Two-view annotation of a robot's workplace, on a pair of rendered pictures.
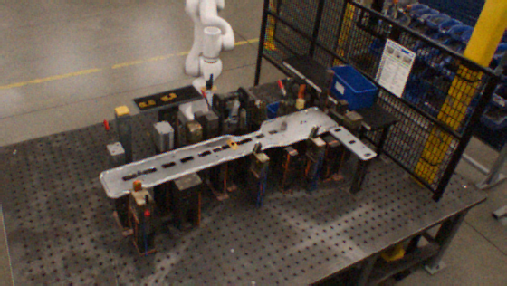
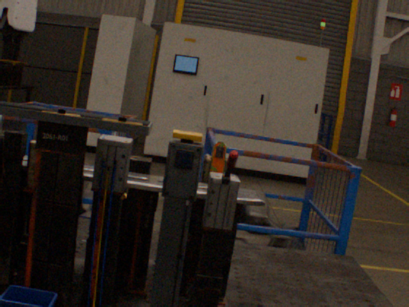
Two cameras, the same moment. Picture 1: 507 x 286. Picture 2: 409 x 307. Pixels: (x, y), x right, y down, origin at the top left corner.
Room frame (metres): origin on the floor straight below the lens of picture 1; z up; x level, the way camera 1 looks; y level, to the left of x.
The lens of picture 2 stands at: (3.04, 1.23, 1.28)
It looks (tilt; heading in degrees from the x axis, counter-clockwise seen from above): 7 degrees down; 209
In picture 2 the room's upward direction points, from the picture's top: 9 degrees clockwise
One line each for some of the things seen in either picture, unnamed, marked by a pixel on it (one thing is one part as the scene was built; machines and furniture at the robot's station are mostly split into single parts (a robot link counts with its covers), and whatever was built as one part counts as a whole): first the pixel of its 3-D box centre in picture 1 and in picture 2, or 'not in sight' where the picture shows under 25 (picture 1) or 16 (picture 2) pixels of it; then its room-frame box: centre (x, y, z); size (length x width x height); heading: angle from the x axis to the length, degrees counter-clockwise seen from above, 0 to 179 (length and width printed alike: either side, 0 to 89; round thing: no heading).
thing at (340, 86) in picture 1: (349, 86); not in sight; (2.38, -0.79, 1.10); 0.30 x 0.17 x 0.13; 24
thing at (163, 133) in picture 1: (164, 157); (104, 224); (1.80, 0.30, 0.90); 0.13 x 0.10 x 0.41; 32
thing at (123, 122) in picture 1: (125, 145); (171, 246); (1.86, 0.52, 0.92); 0.08 x 0.08 x 0.44; 32
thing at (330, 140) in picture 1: (326, 159); not in sight; (1.95, -0.63, 0.84); 0.11 x 0.10 x 0.28; 32
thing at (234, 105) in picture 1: (228, 127); not in sight; (2.06, -0.05, 0.94); 0.18 x 0.13 x 0.49; 122
